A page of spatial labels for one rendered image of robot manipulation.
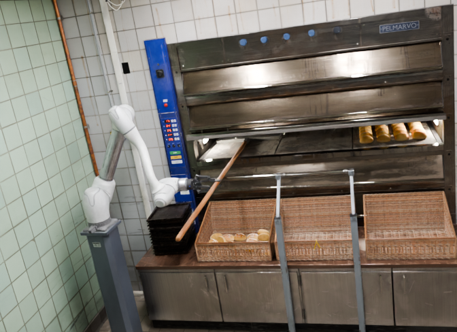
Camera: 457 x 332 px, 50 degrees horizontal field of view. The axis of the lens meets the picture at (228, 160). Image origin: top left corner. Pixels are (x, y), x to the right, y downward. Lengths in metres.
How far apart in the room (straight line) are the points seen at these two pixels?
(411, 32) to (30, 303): 3.06
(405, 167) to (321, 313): 1.19
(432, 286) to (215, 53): 2.15
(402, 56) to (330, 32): 0.50
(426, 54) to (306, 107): 0.86
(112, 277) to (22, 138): 1.12
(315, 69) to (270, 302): 1.66
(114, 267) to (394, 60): 2.35
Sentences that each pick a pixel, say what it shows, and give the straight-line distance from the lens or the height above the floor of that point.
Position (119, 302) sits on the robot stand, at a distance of 3.65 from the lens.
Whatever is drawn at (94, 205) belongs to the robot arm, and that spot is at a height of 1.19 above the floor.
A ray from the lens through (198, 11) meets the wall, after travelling 3.61.
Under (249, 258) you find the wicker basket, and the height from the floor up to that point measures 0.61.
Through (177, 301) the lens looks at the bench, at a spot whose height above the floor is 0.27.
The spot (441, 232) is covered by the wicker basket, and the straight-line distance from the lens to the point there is 3.75.
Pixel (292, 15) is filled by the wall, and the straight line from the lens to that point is 3.48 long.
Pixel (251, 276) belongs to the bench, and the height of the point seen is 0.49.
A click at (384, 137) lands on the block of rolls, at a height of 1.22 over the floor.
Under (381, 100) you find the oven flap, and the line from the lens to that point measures 3.54.
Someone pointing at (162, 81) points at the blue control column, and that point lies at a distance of 3.73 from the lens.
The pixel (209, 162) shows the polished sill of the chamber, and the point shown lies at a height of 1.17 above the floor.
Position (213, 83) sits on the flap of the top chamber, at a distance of 3.64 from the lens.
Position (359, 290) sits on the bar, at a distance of 3.42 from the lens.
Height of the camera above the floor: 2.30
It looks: 17 degrees down
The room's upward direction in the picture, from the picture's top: 9 degrees counter-clockwise
